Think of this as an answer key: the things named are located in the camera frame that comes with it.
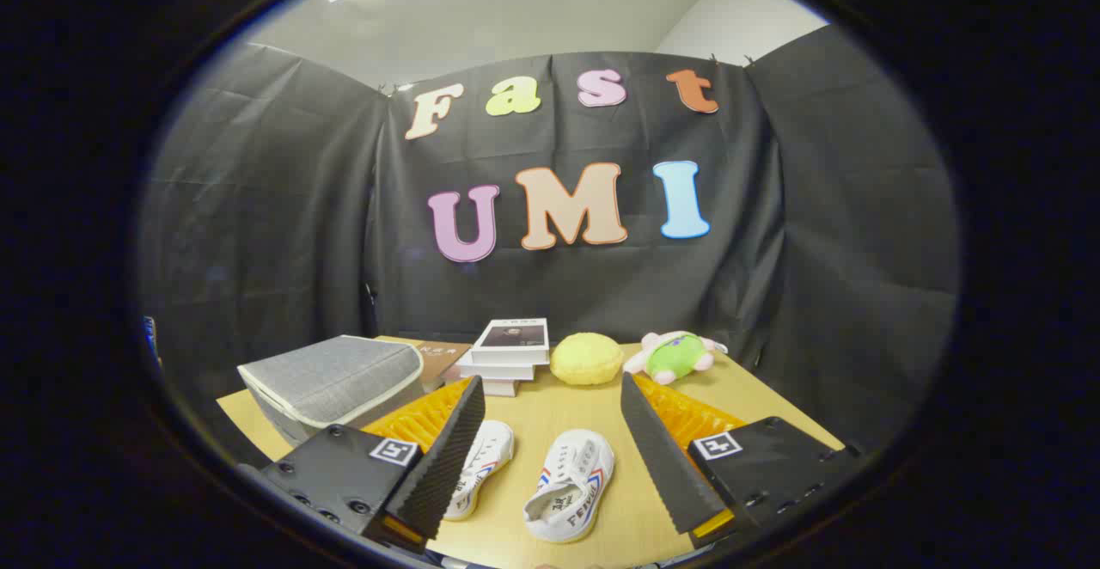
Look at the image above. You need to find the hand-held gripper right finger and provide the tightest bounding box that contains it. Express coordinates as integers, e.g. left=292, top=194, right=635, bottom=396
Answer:
left=620, top=371, right=863, bottom=544

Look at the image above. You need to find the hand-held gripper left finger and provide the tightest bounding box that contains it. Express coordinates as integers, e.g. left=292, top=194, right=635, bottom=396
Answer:
left=239, top=375, right=487, bottom=553

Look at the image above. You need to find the white canvas shoe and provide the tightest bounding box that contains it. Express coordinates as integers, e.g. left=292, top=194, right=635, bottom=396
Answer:
left=443, top=419, right=516, bottom=522
left=522, top=429, right=616, bottom=544

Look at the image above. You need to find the grey fabric storage box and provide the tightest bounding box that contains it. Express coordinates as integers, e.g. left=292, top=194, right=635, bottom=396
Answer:
left=237, top=334, right=426, bottom=448

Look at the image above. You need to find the green and pink plush toy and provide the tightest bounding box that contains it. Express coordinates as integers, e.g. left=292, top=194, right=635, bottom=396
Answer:
left=623, top=331, right=729, bottom=385

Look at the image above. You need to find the brown book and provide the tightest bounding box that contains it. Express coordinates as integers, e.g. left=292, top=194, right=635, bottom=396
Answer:
left=416, top=341, right=473, bottom=385

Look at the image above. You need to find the yellow plush cushion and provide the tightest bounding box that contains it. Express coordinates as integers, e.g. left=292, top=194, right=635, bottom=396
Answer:
left=550, top=333, right=625, bottom=386

